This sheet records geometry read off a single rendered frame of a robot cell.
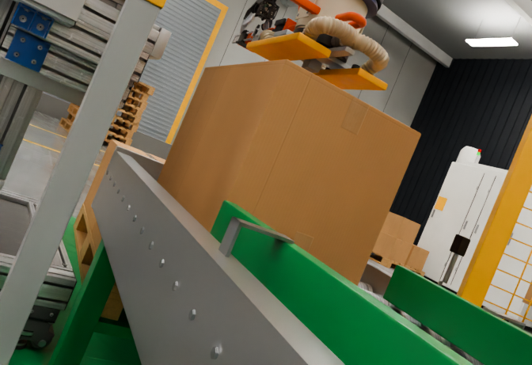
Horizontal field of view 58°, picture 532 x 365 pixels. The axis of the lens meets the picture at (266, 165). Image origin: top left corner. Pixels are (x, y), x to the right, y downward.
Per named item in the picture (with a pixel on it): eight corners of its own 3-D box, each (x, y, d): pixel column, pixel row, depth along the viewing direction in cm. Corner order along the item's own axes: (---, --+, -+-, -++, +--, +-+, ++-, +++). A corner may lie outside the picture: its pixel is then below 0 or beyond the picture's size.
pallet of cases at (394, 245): (422, 279, 867) (441, 233, 867) (385, 267, 814) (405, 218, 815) (377, 256, 970) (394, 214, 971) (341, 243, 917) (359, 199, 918)
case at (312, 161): (357, 287, 115) (422, 133, 115) (210, 238, 98) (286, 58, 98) (261, 221, 169) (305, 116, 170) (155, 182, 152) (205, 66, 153)
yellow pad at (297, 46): (329, 58, 116) (337, 39, 117) (296, 39, 112) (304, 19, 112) (272, 62, 147) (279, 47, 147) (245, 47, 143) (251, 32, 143)
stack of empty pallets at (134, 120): (128, 155, 859) (157, 89, 861) (66, 132, 802) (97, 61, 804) (113, 144, 970) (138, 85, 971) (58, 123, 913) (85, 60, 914)
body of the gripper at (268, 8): (257, 11, 180) (270, -18, 180) (249, 14, 188) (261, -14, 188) (274, 20, 183) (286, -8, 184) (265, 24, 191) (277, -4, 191)
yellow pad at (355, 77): (385, 91, 125) (393, 74, 125) (357, 74, 120) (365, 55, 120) (321, 89, 155) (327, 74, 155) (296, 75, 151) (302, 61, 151)
